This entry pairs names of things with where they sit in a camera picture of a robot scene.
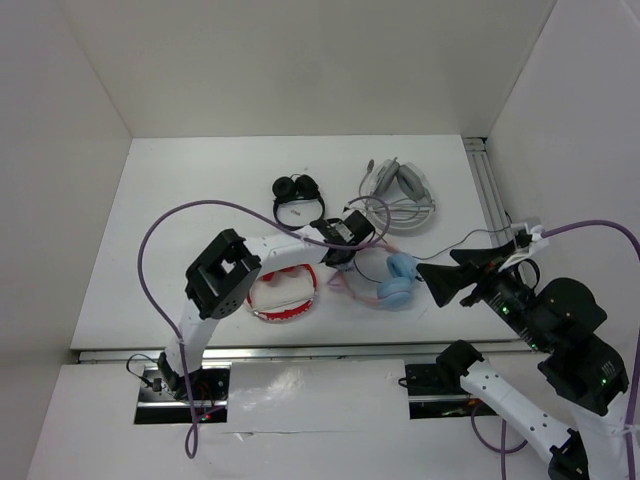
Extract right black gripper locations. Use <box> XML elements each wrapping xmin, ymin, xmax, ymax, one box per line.
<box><xmin>412</xmin><ymin>236</ymin><xmax>548</xmax><ymax>346</ymax></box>

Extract pink blue cat-ear headphones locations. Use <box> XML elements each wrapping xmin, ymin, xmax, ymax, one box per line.
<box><xmin>327</xmin><ymin>244</ymin><xmax>418</xmax><ymax>310</ymax></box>

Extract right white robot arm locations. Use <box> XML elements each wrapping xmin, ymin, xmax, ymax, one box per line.
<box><xmin>417</xmin><ymin>245</ymin><xmax>639</xmax><ymax>479</ymax></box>

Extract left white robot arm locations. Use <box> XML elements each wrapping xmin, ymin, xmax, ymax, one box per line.
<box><xmin>158</xmin><ymin>211</ymin><xmax>375</xmax><ymax>399</ymax></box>

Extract white grey headphones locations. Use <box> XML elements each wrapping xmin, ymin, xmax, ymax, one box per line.
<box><xmin>358</xmin><ymin>157</ymin><xmax>436</xmax><ymax>236</ymax></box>

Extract black small headphones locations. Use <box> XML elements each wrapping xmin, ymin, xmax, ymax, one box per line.
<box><xmin>272</xmin><ymin>174</ymin><xmax>326</xmax><ymax>231</ymax></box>

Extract red headphones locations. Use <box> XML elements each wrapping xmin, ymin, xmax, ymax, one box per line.
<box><xmin>245</xmin><ymin>264</ymin><xmax>319</xmax><ymax>324</ymax></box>

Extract aluminium rail right side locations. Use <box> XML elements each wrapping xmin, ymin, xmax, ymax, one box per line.
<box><xmin>462</xmin><ymin>137</ymin><xmax>508</xmax><ymax>230</ymax></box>

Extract aluminium rail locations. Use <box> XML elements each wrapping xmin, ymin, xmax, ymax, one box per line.
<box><xmin>462</xmin><ymin>137</ymin><xmax>508</xmax><ymax>230</ymax></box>
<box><xmin>74</xmin><ymin>340</ymin><xmax>531</xmax><ymax>364</ymax></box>

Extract aluminium rail front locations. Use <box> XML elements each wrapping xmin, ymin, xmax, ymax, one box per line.
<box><xmin>74</xmin><ymin>340</ymin><xmax>531</xmax><ymax>364</ymax></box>

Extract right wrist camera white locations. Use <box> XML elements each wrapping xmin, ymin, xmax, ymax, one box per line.
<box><xmin>499</xmin><ymin>217</ymin><xmax>549</xmax><ymax>272</ymax></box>

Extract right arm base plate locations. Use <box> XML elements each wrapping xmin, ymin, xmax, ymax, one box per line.
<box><xmin>398</xmin><ymin>364</ymin><xmax>496</xmax><ymax>420</ymax></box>

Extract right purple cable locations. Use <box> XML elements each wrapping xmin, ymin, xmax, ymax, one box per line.
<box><xmin>472</xmin><ymin>218</ymin><xmax>640</xmax><ymax>480</ymax></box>

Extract purple cable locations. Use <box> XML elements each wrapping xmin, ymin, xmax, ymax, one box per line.
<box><xmin>472</xmin><ymin>218</ymin><xmax>640</xmax><ymax>480</ymax></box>
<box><xmin>137</xmin><ymin>196</ymin><xmax>391</xmax><ymax>458</ymax></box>

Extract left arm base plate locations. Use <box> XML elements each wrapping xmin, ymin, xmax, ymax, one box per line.
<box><xmin>134</xmin><ymin>364</ymin><xmax>231</xmax><ymax>425</ymax></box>

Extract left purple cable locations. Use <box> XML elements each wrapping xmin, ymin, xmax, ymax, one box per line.
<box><xmin>137</xmin><ymin>196</ymin><xmax>391</xmax><ymax>458</ymax></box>

